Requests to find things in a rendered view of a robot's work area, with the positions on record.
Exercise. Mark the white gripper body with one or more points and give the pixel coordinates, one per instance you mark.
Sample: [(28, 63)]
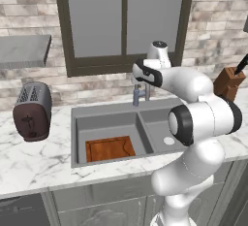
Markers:
[(137, 80)]

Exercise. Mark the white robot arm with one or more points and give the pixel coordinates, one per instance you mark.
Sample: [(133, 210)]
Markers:
[(197, 120)]

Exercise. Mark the grey sink faucet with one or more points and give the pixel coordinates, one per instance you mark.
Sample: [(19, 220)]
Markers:
[(138, 98)]

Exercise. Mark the grey double sink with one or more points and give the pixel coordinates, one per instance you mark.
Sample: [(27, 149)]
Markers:
[(106, 123)]

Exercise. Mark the brown wooden cutting board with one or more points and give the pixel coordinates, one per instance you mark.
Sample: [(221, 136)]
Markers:
[(109, 149)]

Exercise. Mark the grey sink cabinet front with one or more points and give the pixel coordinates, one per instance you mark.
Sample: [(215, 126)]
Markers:
[(103, 204)]

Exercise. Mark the dark framed window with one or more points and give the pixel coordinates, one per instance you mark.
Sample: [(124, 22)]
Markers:
[(97, 26)]

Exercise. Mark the brown wooden knife block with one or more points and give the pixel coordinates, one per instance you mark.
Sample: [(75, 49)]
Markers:
[(227, 82)]

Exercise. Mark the dark brown toaster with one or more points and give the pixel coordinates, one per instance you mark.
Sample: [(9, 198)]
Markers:
[(32, 116)]

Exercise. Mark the grey cabinet door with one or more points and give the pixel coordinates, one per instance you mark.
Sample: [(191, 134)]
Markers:
[(226, 194)]

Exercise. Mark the dark grey dishwasher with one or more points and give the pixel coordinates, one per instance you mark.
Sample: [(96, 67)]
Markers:
[(22, 212)]

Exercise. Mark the grey wall shelf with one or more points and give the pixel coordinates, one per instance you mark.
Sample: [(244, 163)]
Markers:
[(22, 50)]

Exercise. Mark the dark grey wall fitting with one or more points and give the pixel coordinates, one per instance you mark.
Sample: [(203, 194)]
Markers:
[(246, 24)]

